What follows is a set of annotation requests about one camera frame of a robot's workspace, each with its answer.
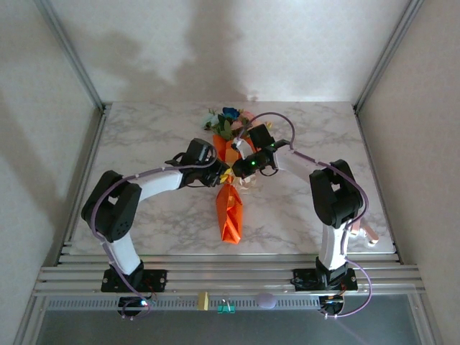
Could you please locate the orange wrapping paper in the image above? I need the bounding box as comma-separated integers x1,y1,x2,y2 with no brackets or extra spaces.
211,132,245,246

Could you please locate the purple ball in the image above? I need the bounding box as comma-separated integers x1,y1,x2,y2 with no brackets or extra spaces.
255,293,277,309

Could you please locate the slotted grey metal strip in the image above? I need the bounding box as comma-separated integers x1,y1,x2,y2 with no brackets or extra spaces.
46,296,321,311

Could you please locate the small black controller board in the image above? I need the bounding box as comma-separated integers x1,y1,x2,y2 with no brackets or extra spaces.
318,293,346,319
117,296,152,320

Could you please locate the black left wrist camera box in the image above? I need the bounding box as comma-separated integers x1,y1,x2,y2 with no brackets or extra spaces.
185,138,216,167

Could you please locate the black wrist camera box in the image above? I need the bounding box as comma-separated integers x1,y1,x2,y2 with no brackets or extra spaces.
185,138,216,167
247,124,276,150

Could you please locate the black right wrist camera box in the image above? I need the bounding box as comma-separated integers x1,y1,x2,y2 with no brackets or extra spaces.
247,124,276,150

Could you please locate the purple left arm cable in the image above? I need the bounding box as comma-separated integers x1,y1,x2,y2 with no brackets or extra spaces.
91,143,219,321

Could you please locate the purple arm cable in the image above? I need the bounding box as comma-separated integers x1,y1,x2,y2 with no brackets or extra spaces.
91,143,219,321
231,111,377,319

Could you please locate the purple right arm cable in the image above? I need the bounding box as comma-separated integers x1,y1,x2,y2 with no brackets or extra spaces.
231,111,377,319

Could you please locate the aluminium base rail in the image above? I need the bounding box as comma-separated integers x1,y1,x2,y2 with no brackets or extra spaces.
32,253,428,298

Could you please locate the aluminium table side rail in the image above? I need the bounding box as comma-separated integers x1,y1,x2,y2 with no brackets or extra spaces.
53,103,111,267
354,103,402,265

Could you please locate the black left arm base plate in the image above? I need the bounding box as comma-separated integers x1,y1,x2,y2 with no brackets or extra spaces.
101,269,169,293

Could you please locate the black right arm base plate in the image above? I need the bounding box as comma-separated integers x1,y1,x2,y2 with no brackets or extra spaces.
291,267,359,292

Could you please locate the aluminium corner post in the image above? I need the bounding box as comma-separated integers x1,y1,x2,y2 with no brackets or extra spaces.
353,0,426,113
34,0,107,111

